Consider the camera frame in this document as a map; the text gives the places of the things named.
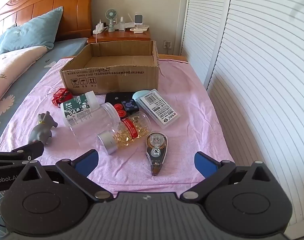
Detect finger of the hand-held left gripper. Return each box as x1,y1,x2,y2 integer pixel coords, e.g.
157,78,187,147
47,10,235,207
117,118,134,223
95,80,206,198
0,141,45,168

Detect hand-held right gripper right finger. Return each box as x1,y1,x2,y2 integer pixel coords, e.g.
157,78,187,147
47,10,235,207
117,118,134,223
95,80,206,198
180,151,278,203

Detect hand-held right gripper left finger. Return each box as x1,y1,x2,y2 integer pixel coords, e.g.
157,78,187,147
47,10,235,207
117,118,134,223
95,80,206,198
16,149,114,202

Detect grey toy animal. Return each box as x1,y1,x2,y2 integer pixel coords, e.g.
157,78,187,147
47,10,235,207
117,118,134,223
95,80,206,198
28,111,58,146

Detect clear plastic item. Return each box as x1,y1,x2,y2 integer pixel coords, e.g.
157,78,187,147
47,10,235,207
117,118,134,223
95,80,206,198
97,110,152,155

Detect green label cotton swab box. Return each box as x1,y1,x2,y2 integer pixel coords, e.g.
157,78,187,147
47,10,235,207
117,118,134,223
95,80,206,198
61,91,100,128

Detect cardboard box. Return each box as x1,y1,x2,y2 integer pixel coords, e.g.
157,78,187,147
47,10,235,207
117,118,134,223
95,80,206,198
60,40,159,95

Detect clear plastic jar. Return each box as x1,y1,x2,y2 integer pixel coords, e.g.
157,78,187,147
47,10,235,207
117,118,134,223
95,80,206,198
65,102,122,147

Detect correction tape dispenser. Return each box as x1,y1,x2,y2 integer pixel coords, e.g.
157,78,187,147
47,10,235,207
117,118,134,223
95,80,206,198
145,131,169,177

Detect pink cloth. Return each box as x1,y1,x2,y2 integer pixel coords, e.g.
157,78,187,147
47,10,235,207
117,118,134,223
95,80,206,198
0,55,235,194

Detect clear case with white label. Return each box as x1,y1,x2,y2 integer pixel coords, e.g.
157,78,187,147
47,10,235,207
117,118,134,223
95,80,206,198
137,89,181,130

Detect black toy car red wheels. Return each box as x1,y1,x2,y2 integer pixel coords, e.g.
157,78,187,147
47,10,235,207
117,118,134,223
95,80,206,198
114,99,140,121

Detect flat black box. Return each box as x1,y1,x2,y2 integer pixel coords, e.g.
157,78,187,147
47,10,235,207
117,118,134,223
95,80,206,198
105,92,135,105

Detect pink pillow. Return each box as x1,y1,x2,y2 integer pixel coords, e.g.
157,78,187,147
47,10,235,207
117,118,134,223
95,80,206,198
0,45,48,111

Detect light blue round case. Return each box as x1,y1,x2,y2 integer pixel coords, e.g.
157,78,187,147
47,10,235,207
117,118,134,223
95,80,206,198
132,89,152,101

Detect white louvred closet doors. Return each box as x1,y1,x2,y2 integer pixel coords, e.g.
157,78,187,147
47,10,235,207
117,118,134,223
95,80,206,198
178,0,304,177

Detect grey-blue bed sheet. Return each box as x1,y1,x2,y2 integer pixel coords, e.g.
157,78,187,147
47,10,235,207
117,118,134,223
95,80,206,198
0,37,89,240

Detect blue pillow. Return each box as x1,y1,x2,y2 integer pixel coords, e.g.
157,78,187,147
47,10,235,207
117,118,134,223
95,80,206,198
0,6,63,59

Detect wooden nightstand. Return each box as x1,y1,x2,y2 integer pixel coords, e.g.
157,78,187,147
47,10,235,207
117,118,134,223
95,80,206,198
87,27,152,47

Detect small green desk fan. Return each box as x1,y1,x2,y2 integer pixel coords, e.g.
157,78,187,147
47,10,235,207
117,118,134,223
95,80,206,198
105,9,117,32

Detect white device on stand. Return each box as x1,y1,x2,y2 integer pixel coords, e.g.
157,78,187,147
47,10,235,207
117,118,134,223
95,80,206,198
134,14,144,29

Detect wooden headboard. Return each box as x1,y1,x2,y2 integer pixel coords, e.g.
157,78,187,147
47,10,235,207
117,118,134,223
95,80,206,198
0,0,96,42

